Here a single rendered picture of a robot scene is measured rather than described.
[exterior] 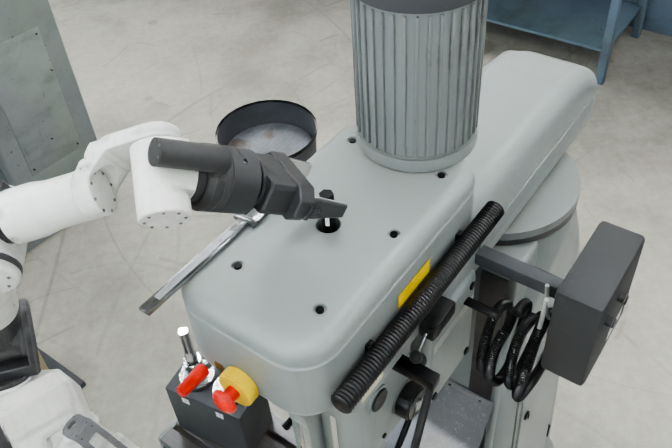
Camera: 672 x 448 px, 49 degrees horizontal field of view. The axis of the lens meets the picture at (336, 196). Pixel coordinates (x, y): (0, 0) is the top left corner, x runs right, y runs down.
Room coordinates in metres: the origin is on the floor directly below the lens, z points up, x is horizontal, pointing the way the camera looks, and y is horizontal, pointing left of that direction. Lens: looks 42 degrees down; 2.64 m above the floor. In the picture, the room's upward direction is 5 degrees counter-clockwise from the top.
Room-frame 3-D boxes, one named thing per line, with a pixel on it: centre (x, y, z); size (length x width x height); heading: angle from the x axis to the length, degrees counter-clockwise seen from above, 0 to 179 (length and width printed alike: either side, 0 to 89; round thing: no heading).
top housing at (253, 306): (0.79, 0.01, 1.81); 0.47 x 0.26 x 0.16; 141
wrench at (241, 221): (0.73, 0.19, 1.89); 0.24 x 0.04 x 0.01; 141
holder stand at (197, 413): (1.07, 0.34, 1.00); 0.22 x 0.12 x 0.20; 61
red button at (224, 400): (0.58, 0.17, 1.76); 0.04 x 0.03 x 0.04; 51
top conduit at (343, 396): (0.71, -0.12, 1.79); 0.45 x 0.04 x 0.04; 141
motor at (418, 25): (0.97, -0.14, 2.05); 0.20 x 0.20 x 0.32
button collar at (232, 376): (0.60, 0.16, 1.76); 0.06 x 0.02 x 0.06; 51
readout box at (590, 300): (0.80, -0.43, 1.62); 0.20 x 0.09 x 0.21; 141
